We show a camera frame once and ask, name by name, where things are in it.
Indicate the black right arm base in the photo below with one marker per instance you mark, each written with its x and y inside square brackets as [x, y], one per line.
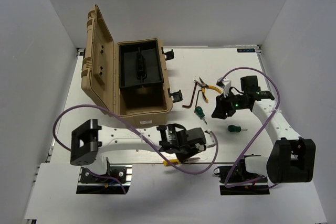
[239, 175]

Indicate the yellow needle-nose pliers front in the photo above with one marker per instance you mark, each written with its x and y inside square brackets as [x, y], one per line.
[171, 161]

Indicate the black inner toolbox tray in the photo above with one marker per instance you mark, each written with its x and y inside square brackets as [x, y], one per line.
[140, 65]

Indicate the thin brown hex key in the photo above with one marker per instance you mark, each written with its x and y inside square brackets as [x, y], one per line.
[198, 95]

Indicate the large brown hex key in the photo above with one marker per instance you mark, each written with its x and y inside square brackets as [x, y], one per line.
[190, 102]

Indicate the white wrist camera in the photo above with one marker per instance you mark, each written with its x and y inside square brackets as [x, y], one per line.
[225, 85]
[210, 141]

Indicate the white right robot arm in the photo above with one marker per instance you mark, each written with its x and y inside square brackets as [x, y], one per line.
[292, 157]

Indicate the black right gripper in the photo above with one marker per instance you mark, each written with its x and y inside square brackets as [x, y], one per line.
[222, 107]

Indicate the green stubby screwdriver grey cap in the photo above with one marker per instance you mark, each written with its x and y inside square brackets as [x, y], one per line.
[235, 129]

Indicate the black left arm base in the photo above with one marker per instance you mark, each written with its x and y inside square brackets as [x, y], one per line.
[116, 181]

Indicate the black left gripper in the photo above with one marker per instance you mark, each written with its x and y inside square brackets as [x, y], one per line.
[182, 156]

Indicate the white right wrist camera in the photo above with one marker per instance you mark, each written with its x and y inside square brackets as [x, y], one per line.
[225, 85]

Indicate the yellow pliers back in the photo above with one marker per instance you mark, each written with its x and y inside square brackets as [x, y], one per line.
[210, 87]

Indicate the tan plastic toolbox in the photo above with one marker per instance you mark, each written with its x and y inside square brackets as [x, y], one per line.
[100, 79]

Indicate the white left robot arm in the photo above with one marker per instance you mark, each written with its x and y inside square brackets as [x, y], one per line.
[90, 139]

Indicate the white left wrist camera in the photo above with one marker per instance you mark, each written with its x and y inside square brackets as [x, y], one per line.
[210, 141]

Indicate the green stubby screwdriver orange cap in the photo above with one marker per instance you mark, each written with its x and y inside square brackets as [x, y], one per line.
[199, 112]

